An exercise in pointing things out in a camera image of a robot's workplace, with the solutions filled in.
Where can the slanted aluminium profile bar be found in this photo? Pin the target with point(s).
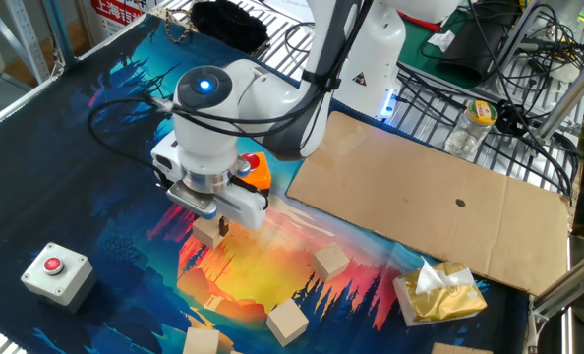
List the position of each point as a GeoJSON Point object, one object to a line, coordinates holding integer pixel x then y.
{"type": "Point", "coordinates": [572, 96]}
{"type": "Point", "coordinates": [567, 287]}

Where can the grey box with red button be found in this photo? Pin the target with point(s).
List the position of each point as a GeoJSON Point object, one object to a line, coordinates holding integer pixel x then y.
{"type": "Point", "coordinates": [58, 275]}

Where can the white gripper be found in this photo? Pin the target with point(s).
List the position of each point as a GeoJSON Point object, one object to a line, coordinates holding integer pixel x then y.
{"type": "Point", "coordinates": [245, 211]}

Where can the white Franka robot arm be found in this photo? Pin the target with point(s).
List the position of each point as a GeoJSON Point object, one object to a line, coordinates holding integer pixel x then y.
{"type": "Point", "coordinates": [366, 49]}

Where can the gold tissue pack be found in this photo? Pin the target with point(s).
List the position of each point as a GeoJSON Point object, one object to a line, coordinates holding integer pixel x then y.
{"type": "Point", "coordinates": [439, 300]}

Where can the white paper scrap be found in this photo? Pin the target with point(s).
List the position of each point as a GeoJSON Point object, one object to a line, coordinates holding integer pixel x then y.
{"type": "Point", "coordinates": [442, 41]}

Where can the grey steel post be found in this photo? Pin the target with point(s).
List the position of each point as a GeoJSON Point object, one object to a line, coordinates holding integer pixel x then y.
{"type": "Point", "coordinates": [58, 29]}

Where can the open cardboard box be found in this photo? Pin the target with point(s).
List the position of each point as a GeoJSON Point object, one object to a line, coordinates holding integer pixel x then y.
{"type": "Point", "coordinates": [461, 349]}

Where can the black fuzzy bag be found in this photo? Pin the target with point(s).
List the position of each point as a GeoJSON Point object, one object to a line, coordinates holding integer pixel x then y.
{"type": "Point", "coordinates": [228, 24]}

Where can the perforated grey shelf upright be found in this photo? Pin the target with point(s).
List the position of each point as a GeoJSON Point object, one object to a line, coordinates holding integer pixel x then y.
{"type": "Point", "coordinates": [26, 39]}

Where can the metal wrist mounting plate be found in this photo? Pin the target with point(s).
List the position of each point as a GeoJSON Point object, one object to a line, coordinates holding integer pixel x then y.
{"type": "Point", "coordinates": [191, 199]}

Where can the red pen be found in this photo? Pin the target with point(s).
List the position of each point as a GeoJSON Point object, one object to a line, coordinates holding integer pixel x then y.
{"type": "Point", "coordinates": [420, 22]}

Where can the glass jar yellow lid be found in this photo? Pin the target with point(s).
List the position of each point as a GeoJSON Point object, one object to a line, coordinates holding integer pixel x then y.
{"type": "Point", "coordinates": [469, 130]}

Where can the colourful forest print mat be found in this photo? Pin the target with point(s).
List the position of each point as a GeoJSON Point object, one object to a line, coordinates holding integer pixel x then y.
{"type": "Point", "coordinates": [51, 172]}

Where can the flat brown cardboard sheet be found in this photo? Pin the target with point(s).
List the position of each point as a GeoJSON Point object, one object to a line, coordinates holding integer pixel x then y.
{"type": "Point", "coordinates": [444, 206]}

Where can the green cutting mat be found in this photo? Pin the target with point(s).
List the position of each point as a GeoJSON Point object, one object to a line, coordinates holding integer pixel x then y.
{"type": "Point", "coordinates": [420, 54]}

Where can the red white printed sign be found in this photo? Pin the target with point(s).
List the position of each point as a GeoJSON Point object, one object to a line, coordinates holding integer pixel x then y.
{"type": "Point", "coordinates": [117, 12]}

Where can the orange emergency stop button box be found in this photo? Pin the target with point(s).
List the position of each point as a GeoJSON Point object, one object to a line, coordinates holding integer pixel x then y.
{"type": "Point", "coordinates": [261, 177]}

